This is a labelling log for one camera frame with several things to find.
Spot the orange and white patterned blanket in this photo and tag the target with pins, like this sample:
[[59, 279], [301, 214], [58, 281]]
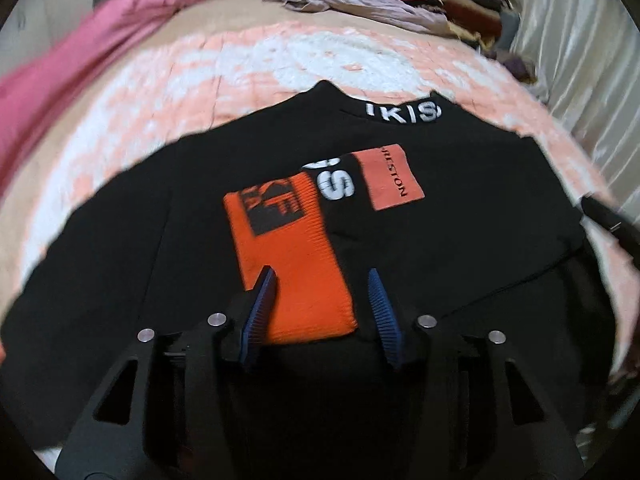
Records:
[[250, 75]]

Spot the white satin curtain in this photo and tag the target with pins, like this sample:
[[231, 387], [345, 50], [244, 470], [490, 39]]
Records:
[[575, 50]]

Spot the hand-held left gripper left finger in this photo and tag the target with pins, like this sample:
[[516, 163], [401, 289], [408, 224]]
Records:
[[262, 305]]

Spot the black sweater with orange patches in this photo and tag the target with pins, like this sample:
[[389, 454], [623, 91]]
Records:
[[450, 240]]

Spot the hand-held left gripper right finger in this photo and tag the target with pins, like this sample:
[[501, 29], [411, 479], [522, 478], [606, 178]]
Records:
[[382, 310]]

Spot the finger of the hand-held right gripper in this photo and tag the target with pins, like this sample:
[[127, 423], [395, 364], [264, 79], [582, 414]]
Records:
[[607, 220]]

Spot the pink velvet quilt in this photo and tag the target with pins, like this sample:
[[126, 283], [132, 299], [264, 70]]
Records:
[[75, 55]]

